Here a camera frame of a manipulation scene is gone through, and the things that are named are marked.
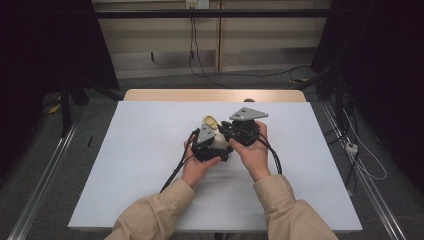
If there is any glass jar with cream lid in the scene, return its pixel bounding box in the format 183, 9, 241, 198
201, 114, 232, 152

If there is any black curtain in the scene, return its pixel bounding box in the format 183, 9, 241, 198
0, 0, 120, 174
310, 0, 424, 186

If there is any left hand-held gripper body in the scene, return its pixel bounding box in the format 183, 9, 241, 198
191, 122, 235, 164

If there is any person's left hand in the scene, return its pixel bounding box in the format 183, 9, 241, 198
181, 138, 223, 190

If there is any white table mat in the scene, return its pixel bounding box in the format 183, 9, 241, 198
67, 100, 364, 233

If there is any person's right hand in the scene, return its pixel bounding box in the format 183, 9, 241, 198
228, 120, 272, 183

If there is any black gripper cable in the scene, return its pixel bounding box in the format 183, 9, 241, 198
255, 132, 284, 176
159, 129, 200, 195

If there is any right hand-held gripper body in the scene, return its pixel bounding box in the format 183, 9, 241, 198
225, 106, 270, 148

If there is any black horizontal bar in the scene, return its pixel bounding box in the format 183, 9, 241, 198
94, 8, 335, 20

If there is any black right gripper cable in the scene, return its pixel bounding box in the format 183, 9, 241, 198
255, 132, 284, 176

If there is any aluminium floor rail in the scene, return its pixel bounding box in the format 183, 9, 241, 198
6, 113, 85, 240
319, 101, 408, 240

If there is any white wall socket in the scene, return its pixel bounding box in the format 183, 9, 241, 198
185, 0, 211, 10

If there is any black wall cable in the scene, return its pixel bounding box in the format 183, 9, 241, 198
187, 16, 313, 90

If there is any white power strip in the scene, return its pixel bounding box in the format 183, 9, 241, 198
345, 141, 359, 156

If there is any white cable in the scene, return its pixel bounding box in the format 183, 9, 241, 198
342, 109, 388, 182

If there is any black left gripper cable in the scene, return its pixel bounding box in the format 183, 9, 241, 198
159, 129, 200, 195

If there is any light wooden table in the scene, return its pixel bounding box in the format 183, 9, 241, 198
123, 88, 307, 103

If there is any black metal stand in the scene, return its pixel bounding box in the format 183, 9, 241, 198
58, 73, 125, 138
293, 61, 349, 136

